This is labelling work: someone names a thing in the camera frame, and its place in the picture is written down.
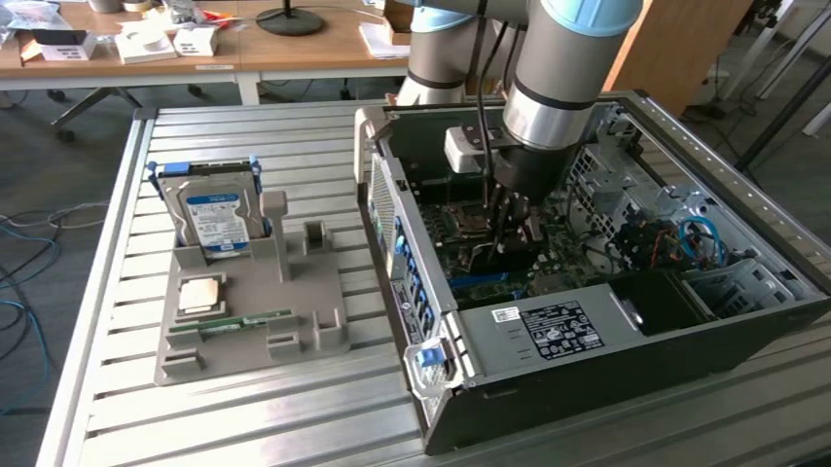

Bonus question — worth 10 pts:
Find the white floor cable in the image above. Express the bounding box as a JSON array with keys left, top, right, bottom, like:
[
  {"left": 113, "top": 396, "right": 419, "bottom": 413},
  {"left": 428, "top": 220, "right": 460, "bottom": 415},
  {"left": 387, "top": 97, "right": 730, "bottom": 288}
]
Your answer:
[{"left": 0, "top": 201, "right": 111, "bottom": 231}]

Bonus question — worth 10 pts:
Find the silver CPU chip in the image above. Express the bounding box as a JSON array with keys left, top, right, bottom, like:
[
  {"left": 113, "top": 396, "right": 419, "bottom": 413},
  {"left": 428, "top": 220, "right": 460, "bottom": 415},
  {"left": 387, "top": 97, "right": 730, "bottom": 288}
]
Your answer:
[{"left": 175, "top": 279, "right": 220, "bottom": 315}]

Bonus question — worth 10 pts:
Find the black round lamp base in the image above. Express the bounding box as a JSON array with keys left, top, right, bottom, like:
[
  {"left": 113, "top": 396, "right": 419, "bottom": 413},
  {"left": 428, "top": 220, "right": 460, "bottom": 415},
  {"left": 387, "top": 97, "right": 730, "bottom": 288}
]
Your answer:
[{"left": 255, "top": 0, "right": 325, "bottom": 38}]

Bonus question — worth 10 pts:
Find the silver metal disk bay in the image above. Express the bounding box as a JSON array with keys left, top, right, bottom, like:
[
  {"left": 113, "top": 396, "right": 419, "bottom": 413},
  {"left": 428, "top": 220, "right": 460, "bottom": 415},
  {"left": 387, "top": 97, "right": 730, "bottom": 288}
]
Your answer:
[{"left": 678, "top": 257, "right": 807, "bottom": 325}]

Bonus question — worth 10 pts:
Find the white paper stack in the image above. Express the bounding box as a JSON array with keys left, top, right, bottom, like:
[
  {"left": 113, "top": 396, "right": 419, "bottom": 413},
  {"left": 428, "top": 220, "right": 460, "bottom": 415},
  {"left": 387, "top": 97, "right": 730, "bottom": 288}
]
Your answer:
[{"left": 359, "top": 21, "right": 412, "bottom": 60}]

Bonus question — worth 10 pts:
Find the brown cardboard box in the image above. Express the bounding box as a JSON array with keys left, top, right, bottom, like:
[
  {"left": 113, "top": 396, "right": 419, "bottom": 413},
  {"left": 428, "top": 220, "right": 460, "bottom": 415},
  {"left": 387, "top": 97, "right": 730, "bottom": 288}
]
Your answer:
[{"left": 381, "top": 0, "right": 415, "bottom": 45}]

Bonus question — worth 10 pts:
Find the hard disk in blue caddy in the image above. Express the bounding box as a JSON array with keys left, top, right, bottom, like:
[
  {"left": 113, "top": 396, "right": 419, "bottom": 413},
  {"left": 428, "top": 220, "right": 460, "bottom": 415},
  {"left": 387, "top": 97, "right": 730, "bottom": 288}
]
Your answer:
[{"left": 147, "top": 158, "right": 271, "bottom": 263}]

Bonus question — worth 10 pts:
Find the black open PC case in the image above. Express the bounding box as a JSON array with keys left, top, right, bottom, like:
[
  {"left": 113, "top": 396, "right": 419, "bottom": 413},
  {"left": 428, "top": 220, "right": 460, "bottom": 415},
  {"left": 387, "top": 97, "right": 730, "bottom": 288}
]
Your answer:
[{"left": 353, "top": 90, "right": 831, "bottom": 456}]

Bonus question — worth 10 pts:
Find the blue case release latch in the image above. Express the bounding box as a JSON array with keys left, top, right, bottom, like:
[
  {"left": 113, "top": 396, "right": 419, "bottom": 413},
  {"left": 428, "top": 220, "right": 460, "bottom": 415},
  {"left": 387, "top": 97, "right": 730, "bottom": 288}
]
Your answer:
[{"left": 415, "top": 347, "right": 451, "bottom": 372}]

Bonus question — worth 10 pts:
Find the flat white box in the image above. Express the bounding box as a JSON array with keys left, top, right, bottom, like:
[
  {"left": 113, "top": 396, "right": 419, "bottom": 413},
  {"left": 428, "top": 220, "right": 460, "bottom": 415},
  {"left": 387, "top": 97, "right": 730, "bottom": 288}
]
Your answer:
[{"left": 115, "top": 23, "right": 179, "bottom": 66}]

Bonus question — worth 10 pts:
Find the white tape roll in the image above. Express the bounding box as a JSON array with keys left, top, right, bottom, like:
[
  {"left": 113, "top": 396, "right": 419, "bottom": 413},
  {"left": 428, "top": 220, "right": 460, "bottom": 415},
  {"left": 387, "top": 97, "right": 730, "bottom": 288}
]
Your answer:
[{"left": 125, "top": 28, "right": 171, "bottom": 53}]

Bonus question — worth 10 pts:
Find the wooden office desk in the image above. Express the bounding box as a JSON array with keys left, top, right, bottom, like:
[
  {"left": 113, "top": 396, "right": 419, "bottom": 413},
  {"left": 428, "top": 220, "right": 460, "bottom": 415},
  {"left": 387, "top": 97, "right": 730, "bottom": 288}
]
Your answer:
[
  {"left": 237, "top": 0, "right": 596, "bottom": 106},
  {"left": 0, "top": 0, "right": 247, "bottom": 142}
]

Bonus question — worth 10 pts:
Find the grey plastic parts rack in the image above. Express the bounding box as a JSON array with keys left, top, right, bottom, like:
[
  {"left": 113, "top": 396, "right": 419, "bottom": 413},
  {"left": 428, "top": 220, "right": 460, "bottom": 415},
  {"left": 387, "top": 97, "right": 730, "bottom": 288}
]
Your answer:
[{"left": 152, "top": 190, "right": 352, "bottom": 389}]

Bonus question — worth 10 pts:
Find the small white labelled box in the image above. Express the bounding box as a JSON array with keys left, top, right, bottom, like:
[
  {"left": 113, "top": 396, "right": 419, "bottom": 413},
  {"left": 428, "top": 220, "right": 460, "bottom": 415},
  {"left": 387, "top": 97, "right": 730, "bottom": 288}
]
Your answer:
[{"left": 172, "top": 26, "right": 220, "bottom": 57}]

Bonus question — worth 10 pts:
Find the green RAM stick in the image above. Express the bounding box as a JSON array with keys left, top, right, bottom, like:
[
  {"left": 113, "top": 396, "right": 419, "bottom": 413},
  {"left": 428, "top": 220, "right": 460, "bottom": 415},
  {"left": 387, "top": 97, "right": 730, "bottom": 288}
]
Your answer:
[{"left": 167, "top": 310, "right": 293, "bottom": 338}]

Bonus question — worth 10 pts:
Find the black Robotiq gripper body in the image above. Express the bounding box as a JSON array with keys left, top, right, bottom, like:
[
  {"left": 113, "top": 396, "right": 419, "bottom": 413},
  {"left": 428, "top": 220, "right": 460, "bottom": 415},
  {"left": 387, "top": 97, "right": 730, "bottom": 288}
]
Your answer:
[{"left": 491, "top": 143, "right": 580, "bottom": 203}]

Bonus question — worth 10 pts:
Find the grey power supply unit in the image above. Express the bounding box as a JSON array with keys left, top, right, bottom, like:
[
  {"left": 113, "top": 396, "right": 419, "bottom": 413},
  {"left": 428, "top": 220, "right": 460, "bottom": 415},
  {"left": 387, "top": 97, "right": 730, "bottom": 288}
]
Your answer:
[{"left": 447, "top": 284, "right": 644, "bottom": 380}]

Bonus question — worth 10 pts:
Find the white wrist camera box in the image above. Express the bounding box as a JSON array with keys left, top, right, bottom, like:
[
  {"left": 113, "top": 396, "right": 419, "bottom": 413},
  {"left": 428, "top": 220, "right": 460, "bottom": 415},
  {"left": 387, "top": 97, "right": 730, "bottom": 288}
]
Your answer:
[{"left": 443, "top": 125, "right": 505, "bottom": 174}]

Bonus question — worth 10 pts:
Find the black metal pole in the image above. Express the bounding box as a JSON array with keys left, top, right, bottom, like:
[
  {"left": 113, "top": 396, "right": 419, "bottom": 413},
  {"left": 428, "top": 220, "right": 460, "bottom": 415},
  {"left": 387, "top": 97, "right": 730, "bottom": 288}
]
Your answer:
[{"left": 736, "top": 46, "right": 831, "bottom": 171}]

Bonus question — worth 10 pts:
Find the blue disk wire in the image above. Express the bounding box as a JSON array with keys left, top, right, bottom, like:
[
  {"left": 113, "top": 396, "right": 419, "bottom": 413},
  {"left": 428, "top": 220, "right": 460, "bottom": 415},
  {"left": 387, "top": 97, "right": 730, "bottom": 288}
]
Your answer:
[{"left": 674, "top": 212, "right": 730, "bottom": 269}]

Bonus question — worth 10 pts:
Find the blue floor cable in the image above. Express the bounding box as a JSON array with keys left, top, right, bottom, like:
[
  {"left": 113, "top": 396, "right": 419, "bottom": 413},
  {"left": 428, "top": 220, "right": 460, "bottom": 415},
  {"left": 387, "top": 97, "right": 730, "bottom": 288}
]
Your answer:
[{"left": 0, "top": 213, "right": 61, "bottom": 415}]

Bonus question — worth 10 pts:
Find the black power connector bundle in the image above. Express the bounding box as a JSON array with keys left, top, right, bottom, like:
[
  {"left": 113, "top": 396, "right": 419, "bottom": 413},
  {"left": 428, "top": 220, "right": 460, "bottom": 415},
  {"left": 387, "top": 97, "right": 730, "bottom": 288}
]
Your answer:
[{"left": 612, "top": 218, "right": 690, "bottom": 272}]

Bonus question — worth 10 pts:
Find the graphics card with metal bracket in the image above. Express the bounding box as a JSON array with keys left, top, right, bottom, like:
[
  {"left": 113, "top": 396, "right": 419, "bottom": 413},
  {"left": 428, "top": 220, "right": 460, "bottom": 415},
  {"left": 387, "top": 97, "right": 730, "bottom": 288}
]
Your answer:
[{"left": 453, "top": 233, "right": 548, "bottom": 279}]

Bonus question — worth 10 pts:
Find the black camera cable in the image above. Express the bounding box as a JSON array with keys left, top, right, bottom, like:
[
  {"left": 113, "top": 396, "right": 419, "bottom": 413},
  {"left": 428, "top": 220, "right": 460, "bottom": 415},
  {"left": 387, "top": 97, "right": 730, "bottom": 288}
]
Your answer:
[{"left": 471, "top": 0, "right": 517, "bottom": 205}]

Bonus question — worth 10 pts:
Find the white box with black insert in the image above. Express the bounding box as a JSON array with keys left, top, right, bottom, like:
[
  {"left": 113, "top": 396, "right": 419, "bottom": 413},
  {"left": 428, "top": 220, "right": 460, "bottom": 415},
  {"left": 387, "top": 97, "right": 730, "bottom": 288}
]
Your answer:
[{"left": 29, "top": 28, "right": 99, "bottom": 62}]

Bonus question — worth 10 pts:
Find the wooden cabinet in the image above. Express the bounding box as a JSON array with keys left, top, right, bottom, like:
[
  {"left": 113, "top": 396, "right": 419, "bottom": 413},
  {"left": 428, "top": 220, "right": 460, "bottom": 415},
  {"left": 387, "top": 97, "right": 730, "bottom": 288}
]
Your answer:
[{"left": 600, "top": 0, "right": 758, "bottom": 118}]

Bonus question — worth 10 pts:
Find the green motherboard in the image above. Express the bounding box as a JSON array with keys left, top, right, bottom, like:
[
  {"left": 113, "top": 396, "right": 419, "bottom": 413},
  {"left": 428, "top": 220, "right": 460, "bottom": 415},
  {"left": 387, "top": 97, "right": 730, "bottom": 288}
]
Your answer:
[{"left": 415, "top": 177, "right": 624, "bottom": 312}]

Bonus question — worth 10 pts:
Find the blue expansion slot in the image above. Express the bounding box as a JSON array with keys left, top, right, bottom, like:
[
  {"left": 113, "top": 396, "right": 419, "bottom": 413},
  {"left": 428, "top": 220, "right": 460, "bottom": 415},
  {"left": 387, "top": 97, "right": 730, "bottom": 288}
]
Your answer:
[{"left": 449, "top": 272, "right": 512, "bottom": 290}]

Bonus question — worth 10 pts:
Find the CPU socket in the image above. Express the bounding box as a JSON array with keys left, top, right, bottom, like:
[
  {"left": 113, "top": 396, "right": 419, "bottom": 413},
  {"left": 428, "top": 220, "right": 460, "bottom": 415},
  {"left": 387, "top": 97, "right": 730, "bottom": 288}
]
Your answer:
[{"left": 447, "top": 201, "right": 493, "bottom": 234}]

